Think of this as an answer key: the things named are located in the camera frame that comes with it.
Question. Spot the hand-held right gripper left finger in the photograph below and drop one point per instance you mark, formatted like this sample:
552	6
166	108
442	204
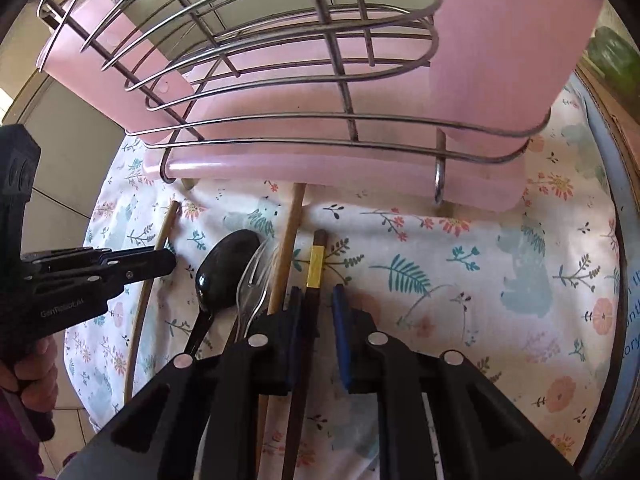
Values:
296	325

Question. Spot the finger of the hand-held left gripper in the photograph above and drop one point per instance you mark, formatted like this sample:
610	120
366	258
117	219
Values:
145	265
60	255

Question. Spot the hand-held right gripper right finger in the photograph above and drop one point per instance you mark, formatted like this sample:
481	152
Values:
341	332

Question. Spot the clear plastic fork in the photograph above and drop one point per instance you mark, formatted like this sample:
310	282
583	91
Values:
248	300

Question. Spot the light wooden chopstick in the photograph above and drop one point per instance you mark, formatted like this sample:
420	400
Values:
287	250
172	212

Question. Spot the dark chopstick with gold band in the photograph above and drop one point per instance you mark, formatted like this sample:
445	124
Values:
316	265

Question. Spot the black plastic spoon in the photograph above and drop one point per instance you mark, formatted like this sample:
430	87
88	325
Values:
225	275

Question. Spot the pink plastic utensil holder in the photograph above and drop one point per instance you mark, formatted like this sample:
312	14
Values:
500	60

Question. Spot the person's left forearm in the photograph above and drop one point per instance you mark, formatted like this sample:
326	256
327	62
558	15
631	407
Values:
15	440

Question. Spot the person's left hand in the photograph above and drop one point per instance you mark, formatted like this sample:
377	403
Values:
40	370

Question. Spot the floral printed cloth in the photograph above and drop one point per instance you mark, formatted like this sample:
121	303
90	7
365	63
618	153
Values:
450	270

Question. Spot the flattened cardboard box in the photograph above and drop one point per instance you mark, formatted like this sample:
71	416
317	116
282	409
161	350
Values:
627	260

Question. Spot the green bell pepper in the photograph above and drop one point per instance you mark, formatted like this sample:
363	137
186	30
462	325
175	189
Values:
607	50

